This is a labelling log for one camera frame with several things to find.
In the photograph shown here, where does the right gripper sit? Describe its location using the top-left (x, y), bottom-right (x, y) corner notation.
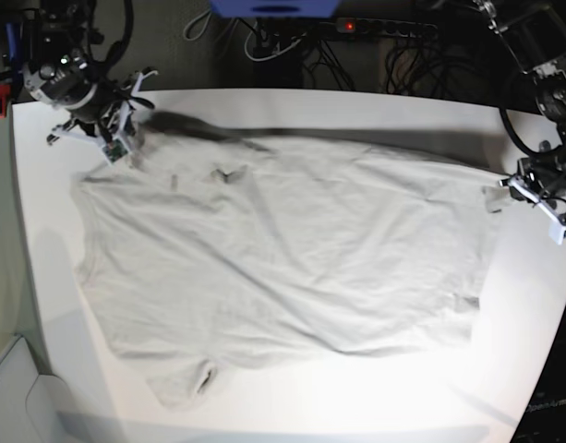
top-left (46, 66), bottom-right (158, 151)

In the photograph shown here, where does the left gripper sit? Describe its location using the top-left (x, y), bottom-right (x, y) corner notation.
top-left (498, 159), bottom-right (566, 226)

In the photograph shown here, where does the grey t-shirt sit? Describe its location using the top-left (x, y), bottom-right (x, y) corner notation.
top-left (72, 117), bottom-right (503, 409)

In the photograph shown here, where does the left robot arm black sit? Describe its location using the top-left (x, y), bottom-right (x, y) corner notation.
top-left (475, 1), bottom-right (566, 238)

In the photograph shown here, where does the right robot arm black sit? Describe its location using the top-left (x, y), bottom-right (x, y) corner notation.
top-left (22, 1), bottom-right (158, 163)

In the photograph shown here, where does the black power strip red light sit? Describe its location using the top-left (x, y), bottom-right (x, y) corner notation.
top-left (332, 18), bottom-right (439, 40)

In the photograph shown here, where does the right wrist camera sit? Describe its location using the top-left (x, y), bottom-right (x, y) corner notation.
top-left (102, 136), bottom-right (132, 165)

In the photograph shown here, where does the blue handled tool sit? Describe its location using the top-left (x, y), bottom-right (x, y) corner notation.
top-left (5, 22), bottom-right (24, 77)

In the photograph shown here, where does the white cable loop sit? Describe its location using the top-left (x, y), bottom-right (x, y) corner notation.
top-left (243, 27), bottom-right (303, 63)

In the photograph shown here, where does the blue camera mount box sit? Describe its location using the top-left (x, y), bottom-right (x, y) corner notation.
top-left (210, 0), bottom-right (340, 18)

